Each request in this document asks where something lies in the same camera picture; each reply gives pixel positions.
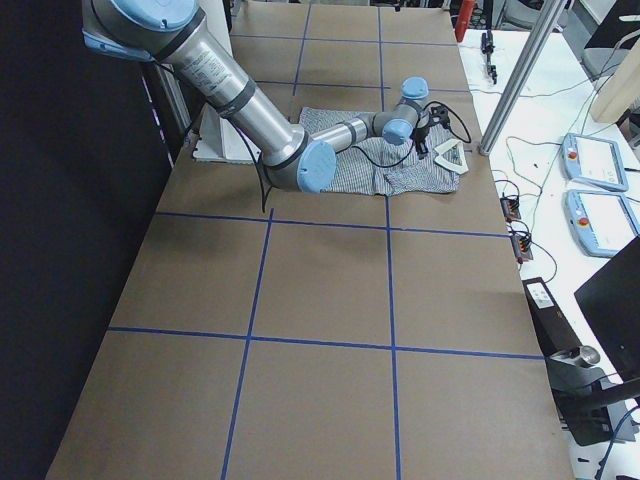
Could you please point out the striped collared shirt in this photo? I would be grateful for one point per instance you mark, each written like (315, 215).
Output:
(375, 167)

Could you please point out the upper small circuit board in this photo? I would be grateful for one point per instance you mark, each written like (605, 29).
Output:
(511, 208)

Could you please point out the small circuit board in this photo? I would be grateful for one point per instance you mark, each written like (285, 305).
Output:
(511, 208)
(521, 245)

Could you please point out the black handheld gripper stick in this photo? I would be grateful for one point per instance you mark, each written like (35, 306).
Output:
(487, 50)

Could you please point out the lower small circuit board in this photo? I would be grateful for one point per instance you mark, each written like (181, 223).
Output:
(521, 245)

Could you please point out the red cylinder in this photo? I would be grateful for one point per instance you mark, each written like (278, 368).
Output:
(463, 19)

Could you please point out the upper blue teach pendant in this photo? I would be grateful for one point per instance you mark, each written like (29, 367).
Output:
(593, 161)

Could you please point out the blue teach pendant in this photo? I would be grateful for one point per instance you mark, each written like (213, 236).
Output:
(603, 223)
(593, 161)

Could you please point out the lower blue teach pendant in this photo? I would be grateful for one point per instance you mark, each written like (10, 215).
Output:
(603, 223)

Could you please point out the black box with label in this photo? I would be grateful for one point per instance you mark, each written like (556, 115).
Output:
(553, 331)

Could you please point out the black monitor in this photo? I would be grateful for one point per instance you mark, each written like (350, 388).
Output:
(609, 302)

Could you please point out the silver metal cylinder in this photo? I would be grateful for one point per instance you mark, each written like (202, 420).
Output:
(588, 356)

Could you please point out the black monitor stand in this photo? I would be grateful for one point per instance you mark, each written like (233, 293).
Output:
(591, 405)

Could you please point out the aluminium frame post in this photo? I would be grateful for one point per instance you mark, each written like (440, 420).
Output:
(537, 38)

